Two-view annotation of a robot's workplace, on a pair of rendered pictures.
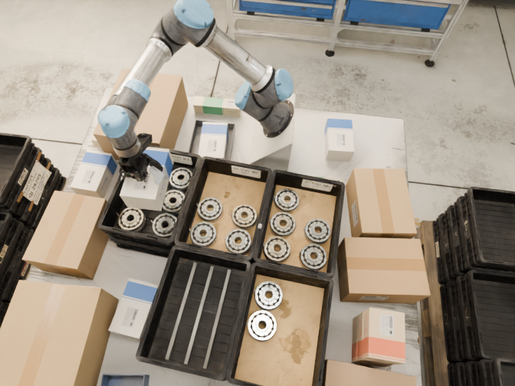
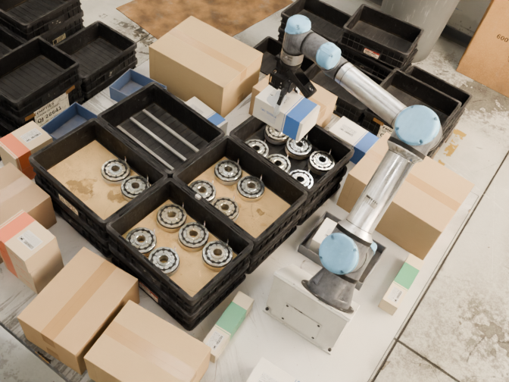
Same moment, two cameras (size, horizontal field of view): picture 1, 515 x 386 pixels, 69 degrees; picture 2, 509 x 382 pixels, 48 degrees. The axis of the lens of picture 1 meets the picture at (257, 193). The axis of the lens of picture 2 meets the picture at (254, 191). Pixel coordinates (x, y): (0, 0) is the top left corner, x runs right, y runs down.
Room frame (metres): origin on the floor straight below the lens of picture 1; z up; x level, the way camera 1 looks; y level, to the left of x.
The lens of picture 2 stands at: (1.15, -1.05, 2.52)
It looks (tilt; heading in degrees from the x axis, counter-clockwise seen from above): 51 degrees down; 111
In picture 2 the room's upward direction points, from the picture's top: 11 degrees clockwise
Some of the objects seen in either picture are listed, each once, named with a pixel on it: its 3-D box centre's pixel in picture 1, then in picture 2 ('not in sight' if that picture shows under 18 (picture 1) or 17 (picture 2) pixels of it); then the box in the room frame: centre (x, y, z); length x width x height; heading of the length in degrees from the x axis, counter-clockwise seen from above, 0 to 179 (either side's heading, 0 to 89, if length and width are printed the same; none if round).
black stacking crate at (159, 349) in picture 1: (198, 310); (161, 136); (0.23, 0.19, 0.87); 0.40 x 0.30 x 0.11; 170
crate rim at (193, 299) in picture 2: (301, 220); (179, 236); (0.57, -0.17, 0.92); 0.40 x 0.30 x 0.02; 170
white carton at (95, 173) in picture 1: (95, 175); (352, 142); (0.84, 0.75, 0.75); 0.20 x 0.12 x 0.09; 172
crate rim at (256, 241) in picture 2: (225, 205); (240, 186); (0.63, 0.12, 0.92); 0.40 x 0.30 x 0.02; 170
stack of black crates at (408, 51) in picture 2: not in sight; (373, 60); (0.60, 1.83, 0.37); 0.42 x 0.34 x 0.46; 175
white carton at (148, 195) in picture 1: (148, 178); (285, 111); (0.64, 0.39, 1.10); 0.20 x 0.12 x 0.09; 175
